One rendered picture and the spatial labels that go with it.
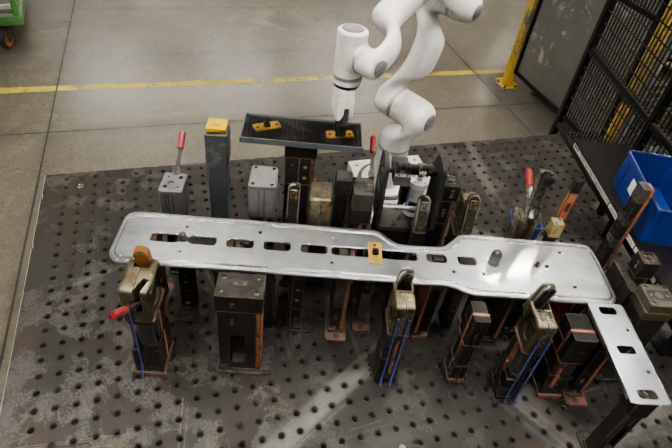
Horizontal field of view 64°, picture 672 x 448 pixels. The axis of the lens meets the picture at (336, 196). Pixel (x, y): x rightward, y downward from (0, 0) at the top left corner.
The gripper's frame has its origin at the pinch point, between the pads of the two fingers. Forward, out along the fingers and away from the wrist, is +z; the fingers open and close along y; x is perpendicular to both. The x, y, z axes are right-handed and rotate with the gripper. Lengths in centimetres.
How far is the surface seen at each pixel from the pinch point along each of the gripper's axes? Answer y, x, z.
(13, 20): -283, -191, 94
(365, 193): 18.2, 5.8, 10.8
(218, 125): -5.0, -36.3, 2.6
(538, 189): 27, 54, 3
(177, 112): -197, -70, 118
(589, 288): 51, 64, 18
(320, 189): 16.2, -7.3, 10.6
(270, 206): 18.5, -21.9, 14.7
